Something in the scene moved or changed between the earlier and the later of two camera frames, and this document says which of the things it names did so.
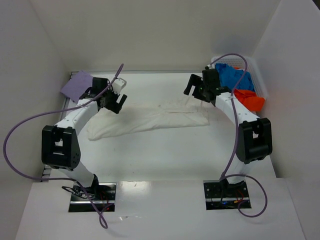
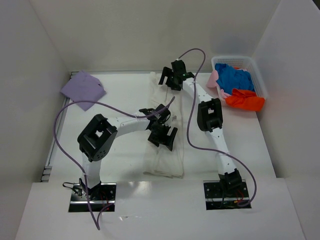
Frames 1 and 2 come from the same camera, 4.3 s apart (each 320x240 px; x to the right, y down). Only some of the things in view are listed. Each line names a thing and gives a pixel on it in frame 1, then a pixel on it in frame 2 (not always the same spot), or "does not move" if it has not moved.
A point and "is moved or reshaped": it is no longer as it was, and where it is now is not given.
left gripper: [114, 103] -> [161, 136]
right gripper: [198, 90] -> [169, 80]
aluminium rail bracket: [46, 173] does not move
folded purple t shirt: [80, 82] does not move
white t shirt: [177, 112] is moved or reshaped
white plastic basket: [238, 62] does not move
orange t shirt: [250, 98] does not move
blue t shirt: [231, 77] does not move
